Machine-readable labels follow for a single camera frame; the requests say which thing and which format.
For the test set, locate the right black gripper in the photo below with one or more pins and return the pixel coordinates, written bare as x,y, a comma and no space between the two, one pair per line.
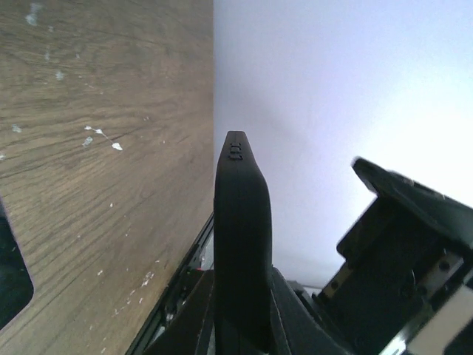
403,257

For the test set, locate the black phone case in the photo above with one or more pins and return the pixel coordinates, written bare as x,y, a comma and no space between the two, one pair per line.
242,251

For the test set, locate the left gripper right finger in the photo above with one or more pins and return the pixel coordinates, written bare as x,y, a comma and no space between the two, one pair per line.
293,328

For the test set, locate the black enclosure frame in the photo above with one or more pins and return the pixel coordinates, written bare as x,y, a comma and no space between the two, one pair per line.
175,293

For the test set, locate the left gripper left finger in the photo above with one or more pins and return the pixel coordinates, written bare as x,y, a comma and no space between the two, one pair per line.
190,331

